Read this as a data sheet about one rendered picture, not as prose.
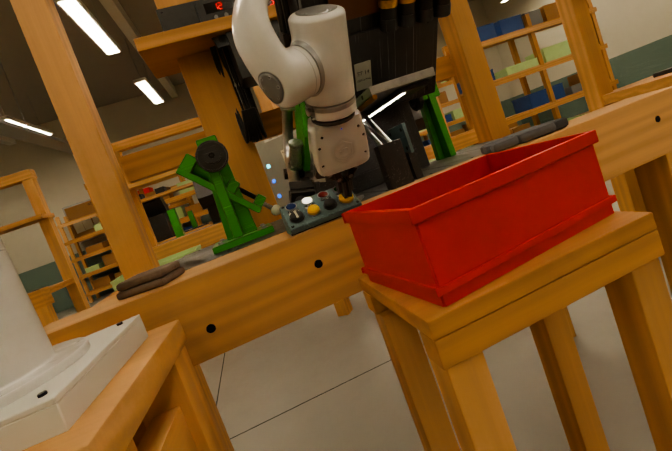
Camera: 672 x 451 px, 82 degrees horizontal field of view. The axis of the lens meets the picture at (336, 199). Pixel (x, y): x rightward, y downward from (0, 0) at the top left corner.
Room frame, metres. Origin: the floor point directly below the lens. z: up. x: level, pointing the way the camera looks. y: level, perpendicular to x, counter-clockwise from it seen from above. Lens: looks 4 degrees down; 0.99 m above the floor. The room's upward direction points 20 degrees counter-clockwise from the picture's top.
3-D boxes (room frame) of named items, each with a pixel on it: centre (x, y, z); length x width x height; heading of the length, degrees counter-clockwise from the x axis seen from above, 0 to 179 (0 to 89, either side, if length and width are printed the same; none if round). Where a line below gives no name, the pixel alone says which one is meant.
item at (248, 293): (0.84, -0.14, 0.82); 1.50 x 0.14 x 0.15; 103
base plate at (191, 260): (1.11, -0.08, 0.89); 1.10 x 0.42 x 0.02; 103
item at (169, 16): (1.26, 0.25, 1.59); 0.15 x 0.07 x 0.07; 103
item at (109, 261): (9.73, 5.00, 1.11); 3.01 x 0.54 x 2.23; 102
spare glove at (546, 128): (0.91, -0.46, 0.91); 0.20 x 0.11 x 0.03; 92
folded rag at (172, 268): (0.72, 0.38, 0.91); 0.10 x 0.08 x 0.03; 82
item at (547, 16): (6.03, -3.55, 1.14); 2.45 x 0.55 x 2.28; 102
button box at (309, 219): (0.78, 0.04, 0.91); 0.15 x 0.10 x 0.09; 103
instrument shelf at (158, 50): (1.36, -0.02, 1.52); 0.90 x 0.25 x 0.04; 103
